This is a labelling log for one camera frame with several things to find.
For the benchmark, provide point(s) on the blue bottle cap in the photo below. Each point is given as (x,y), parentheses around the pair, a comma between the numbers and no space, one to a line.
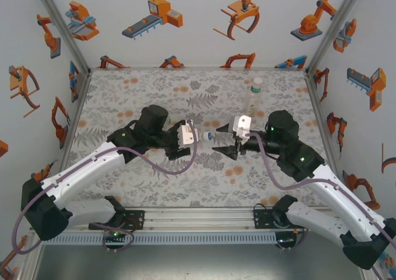
(208,135)

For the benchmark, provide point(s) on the clear unlabelled plastic bottle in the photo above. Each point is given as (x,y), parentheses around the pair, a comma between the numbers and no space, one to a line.
(200,137)

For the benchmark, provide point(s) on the tall bottle dark green label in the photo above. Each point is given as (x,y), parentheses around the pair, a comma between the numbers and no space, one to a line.
(253,104)

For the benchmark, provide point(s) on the white bottle cap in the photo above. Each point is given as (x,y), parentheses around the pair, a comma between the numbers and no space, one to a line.
(258,82)

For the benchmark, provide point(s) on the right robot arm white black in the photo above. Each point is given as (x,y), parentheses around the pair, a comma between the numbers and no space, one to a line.
(340,193)

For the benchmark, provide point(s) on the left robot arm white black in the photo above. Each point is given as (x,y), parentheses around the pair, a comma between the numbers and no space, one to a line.
(80,168)

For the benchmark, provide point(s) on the floral patterned table mat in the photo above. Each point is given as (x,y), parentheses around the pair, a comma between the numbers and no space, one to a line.
(173,88)

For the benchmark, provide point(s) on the small green circuit board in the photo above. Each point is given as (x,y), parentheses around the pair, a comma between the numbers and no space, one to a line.
(286,240)
(115,235)

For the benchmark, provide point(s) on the grey metal panel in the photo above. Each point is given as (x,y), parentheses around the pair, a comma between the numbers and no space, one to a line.
(198,264)

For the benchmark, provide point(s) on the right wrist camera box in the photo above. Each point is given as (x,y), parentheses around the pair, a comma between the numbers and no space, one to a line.
(242,125)

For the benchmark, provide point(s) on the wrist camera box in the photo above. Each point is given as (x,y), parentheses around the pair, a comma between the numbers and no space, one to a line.
(188,133)
(242,125)

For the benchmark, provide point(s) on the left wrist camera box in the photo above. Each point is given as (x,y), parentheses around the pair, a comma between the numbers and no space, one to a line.
(188,133)

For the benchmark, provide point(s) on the aluminium table edge rail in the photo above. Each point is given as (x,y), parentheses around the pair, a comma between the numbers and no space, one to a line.
(316,100)
(81,100)
(198,68)

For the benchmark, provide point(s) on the wide aluminium base rail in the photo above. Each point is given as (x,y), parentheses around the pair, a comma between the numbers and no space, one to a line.
(198,218)

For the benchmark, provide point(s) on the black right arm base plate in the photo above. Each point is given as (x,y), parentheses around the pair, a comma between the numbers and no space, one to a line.
(261,219)

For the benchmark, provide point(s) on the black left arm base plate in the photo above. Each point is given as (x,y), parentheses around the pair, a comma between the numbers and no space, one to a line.
(136,219)

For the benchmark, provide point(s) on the aluminium corner post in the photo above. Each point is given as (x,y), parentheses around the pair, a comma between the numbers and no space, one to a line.
(64,29)
(333,29)

